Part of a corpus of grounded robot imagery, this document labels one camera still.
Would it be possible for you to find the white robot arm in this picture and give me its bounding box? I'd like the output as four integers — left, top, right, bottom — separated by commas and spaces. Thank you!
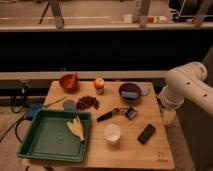
157, 62, 213, 125

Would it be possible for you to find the blue sponge in bowl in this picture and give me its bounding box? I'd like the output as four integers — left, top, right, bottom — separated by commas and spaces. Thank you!
121, 91, 138, 99

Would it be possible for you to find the red yellow apple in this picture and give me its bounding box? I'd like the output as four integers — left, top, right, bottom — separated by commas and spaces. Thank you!
93, 77, 105, 89

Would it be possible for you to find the bunch of dark grapes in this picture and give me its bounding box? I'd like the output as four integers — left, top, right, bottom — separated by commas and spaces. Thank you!
76, 96, 100, 110

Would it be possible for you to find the dark purple bowl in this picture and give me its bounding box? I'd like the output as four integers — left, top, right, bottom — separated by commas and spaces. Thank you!
119, 83, 141, 100

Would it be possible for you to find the grey cloth behind bowl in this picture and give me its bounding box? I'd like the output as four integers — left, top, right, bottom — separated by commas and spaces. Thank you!
137, 82, 149, 96

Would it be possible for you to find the black cable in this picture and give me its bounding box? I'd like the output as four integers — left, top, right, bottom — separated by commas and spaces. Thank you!
0, 82, 32, 144

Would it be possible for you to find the green plastic tray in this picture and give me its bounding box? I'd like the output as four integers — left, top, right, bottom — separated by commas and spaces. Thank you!
17, 109, 91, 163

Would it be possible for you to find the blue power box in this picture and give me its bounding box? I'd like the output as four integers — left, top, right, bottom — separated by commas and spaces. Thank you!
25, 103, 43, 120

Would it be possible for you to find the red bowl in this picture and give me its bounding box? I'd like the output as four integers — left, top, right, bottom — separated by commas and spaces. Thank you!
59, 73, 78, 90

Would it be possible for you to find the white cup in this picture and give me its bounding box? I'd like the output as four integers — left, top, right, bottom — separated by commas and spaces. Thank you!
104, 124, 121, 144

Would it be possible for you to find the black handled peeler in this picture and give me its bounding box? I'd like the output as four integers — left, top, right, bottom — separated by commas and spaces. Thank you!
97, 107, 137, 122

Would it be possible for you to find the wooden stick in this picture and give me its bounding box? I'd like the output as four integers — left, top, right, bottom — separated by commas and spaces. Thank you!
43, 96, 67, 108

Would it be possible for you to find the black eraser block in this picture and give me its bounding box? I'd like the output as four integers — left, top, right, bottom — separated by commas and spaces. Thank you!
137, 124, 156, 145

